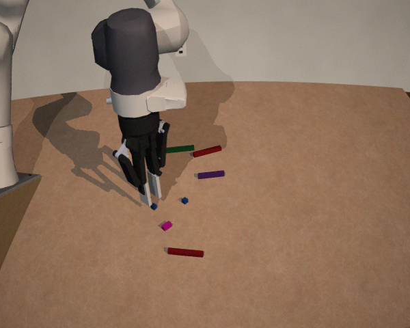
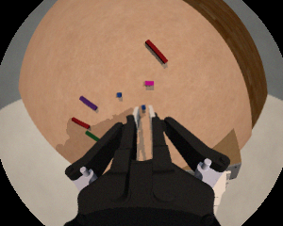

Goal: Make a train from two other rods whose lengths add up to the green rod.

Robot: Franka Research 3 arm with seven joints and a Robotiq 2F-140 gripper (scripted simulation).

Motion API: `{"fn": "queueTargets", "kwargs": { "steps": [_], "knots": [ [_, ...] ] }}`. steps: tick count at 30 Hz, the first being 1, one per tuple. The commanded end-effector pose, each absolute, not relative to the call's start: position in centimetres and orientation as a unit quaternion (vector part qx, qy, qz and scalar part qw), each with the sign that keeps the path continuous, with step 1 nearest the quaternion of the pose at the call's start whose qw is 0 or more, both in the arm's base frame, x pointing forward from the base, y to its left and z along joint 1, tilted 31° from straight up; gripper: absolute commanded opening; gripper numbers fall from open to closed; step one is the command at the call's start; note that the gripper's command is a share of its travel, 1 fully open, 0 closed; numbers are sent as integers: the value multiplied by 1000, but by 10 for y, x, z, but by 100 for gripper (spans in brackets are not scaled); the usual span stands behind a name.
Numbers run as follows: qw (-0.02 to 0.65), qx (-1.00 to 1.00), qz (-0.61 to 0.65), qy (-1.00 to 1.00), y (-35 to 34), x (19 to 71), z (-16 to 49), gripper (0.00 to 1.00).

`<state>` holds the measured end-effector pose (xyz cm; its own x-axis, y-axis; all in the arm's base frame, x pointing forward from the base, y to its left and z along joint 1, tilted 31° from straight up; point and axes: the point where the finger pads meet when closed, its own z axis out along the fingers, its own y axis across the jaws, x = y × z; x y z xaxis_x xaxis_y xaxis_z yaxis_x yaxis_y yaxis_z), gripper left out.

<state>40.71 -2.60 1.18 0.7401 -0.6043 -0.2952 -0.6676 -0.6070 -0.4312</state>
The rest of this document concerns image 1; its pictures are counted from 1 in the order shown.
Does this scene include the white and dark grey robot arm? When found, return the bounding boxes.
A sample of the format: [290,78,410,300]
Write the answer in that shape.
[0,0,189,188]

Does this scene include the purple rod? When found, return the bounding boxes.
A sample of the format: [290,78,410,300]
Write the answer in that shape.
[197,170,224,179]

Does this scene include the green rod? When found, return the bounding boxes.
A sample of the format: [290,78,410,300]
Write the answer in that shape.
[166,145,194,153]

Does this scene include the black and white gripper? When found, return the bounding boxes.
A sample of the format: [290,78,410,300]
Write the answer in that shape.
[113,111,170,207]

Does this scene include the small magenta block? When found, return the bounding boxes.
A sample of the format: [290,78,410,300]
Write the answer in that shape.
[161,221,172,231]

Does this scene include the dark red rod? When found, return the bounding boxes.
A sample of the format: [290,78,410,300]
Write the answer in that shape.
[193,145,221,157]
[167,247,204,258]

